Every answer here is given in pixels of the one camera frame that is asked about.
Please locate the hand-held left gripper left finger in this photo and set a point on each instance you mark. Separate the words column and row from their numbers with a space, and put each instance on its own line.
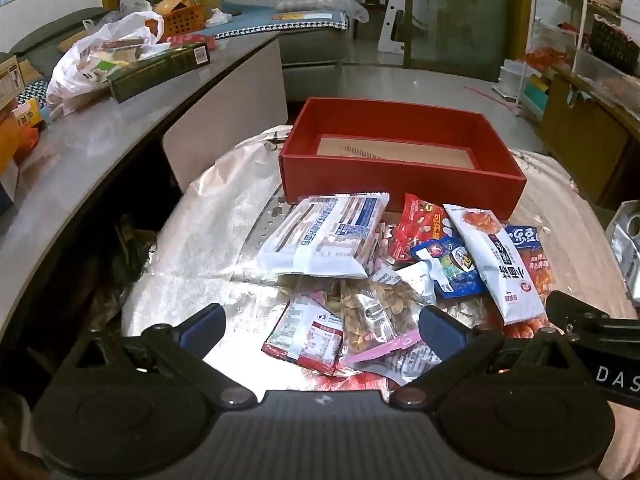
column 202, row 329

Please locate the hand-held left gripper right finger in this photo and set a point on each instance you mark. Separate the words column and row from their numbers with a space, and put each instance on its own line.
column 440, row 332

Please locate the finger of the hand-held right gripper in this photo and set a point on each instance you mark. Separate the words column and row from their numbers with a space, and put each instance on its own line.
column 590, row 325

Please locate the silver foil snack packet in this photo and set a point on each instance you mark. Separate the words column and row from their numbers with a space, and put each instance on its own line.
column 405, row 362

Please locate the clear nut bag pink clip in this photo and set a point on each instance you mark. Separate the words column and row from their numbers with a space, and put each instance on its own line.
column 380, row 310

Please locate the small blue snack packet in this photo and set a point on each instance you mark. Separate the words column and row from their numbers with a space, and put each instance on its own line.
column 450, row 265

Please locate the red blue cartoon snack packet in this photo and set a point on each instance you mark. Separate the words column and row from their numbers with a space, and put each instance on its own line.
column 530, row 255

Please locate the white packet with orange picture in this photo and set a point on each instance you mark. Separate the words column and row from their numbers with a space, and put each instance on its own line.
column 500, row 260

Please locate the red white labelled snack packet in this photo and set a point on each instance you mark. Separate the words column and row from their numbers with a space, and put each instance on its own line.
column 305, row 332

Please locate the clear pink speckled packet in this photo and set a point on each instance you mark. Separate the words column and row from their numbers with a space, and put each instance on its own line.
column 382, row 247

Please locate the red white-lettered snack packet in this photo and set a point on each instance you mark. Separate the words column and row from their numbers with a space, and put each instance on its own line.
column 417, row 220

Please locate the large white blue snack packet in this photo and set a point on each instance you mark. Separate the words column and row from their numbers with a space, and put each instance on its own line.
column 320, row 230

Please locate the red cardboard box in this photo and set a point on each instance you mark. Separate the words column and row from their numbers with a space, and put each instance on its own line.
column 400, row 180

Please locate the silver foil bag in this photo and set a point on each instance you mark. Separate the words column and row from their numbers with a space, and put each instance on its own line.
column 625, row 255

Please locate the floral satin blanket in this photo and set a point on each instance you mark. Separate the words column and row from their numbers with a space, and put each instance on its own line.
column 210, row 240

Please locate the wooden cabinet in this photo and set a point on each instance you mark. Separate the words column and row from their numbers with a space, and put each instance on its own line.
column 585, row 135

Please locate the grey coffee table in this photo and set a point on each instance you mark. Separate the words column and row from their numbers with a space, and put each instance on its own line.
column 225, row 125

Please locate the teal storage box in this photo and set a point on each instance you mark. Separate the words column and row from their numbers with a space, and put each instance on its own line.
column 535, row 97

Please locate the pink fly swatter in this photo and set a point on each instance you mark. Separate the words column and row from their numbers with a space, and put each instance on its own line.
column 492, row 97

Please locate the white container stack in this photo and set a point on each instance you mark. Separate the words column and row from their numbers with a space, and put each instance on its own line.
column 513, row 77

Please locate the dark green box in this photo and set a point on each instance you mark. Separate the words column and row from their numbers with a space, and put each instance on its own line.
column 150, row 72

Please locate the yellow orange box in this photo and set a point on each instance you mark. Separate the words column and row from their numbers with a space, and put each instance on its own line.
column 17, row 135

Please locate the orange plastic bag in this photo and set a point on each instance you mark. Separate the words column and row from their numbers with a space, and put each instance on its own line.
column 545, row 60

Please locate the dark wicker basket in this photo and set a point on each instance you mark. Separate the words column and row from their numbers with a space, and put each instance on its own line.
column 615, row 47

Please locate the grey sofa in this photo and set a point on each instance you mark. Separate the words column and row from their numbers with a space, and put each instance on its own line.
column 310, row 45

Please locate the orange plastic basket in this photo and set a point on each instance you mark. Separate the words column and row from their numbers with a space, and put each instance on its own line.
column 180, row 22

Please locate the blue sofa cover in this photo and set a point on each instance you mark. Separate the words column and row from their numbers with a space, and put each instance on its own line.
column 250, row 24

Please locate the white crumpled plastic bag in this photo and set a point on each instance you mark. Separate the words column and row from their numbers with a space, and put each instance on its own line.
column 217, row 17

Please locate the printed cardboard box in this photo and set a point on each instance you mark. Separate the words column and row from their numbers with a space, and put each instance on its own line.
column 10, row 80

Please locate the glass sliding door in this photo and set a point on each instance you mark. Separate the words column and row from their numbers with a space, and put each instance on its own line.
column 465, row 15

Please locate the white perforated board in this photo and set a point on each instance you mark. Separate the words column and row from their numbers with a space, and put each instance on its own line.
column 395, row 15

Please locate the yellow mesh item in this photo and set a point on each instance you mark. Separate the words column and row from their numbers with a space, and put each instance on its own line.
column 185, row 0

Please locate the clear crumpled plastic bag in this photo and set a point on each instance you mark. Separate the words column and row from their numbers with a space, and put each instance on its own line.
column 134, row 0

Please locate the translucent plastic bag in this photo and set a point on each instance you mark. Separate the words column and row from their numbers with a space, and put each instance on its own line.
column 345, row 7

